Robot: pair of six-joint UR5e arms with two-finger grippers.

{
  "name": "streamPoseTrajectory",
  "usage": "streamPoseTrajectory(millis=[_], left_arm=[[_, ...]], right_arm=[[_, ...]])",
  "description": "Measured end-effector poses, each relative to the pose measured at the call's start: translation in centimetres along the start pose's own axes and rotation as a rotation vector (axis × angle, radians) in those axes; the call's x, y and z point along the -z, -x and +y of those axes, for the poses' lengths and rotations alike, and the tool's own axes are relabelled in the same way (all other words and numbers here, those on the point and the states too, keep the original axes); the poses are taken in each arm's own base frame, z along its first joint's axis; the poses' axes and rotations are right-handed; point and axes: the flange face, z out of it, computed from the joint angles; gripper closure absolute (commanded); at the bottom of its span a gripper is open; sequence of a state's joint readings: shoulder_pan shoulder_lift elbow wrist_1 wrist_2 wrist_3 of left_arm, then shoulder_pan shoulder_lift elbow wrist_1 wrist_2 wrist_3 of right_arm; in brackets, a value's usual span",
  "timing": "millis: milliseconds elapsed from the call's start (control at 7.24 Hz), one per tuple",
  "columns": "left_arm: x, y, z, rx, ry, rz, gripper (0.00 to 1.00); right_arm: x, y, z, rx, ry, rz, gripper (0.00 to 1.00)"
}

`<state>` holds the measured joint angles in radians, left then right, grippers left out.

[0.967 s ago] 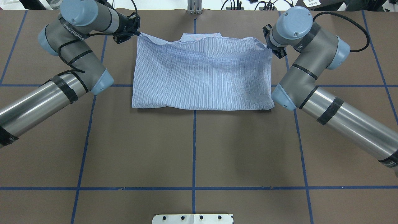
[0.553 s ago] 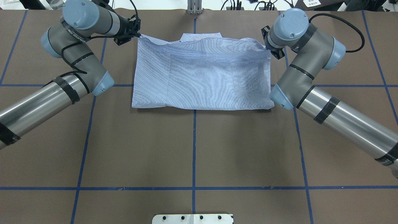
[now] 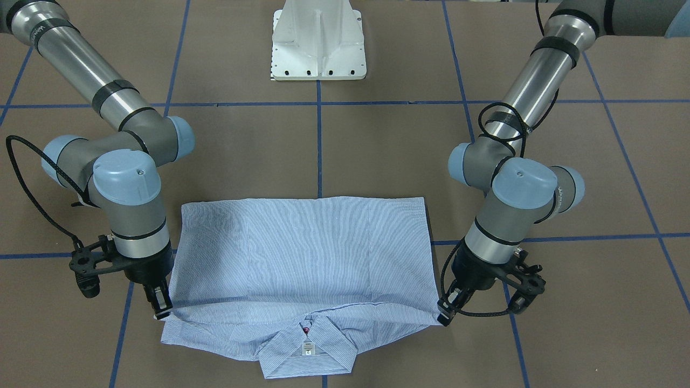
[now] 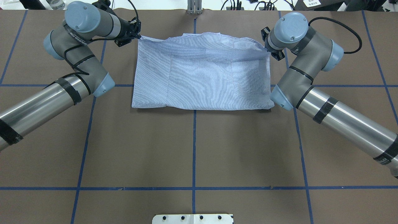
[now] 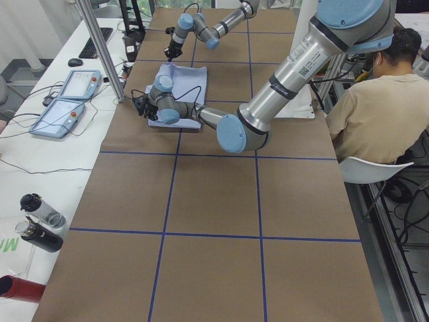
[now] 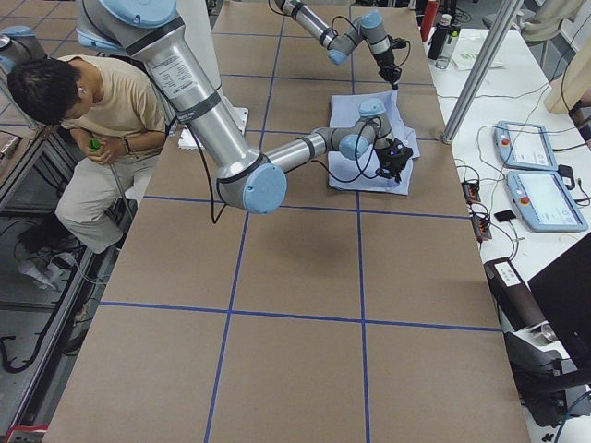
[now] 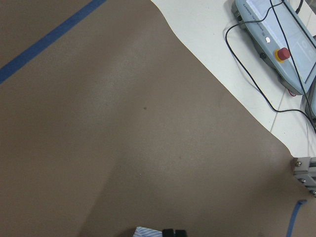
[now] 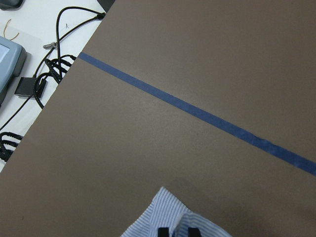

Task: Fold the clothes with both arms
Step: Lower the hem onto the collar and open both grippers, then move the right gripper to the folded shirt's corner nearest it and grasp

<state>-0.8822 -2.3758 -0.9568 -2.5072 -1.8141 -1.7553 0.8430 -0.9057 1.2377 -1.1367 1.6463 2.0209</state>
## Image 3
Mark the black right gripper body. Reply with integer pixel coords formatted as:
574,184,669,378
123,251,173,288

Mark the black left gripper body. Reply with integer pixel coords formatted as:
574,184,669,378
450,245,513,292

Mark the blue striped button shirt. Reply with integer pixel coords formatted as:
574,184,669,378
162,197,438,379

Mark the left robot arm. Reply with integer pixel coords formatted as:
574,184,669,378
438,1,688,326

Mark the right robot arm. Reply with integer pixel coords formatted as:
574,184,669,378
2,1,195,320

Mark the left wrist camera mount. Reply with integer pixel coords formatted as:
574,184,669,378
498,247,546,315

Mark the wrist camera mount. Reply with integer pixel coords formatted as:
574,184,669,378
498,247,546,315
70,235,127,298

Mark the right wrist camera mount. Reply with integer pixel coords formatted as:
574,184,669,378
70,235,127,298

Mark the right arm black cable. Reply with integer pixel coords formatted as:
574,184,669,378
5,135,89,251

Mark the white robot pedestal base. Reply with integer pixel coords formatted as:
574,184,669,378
271,1,368,81

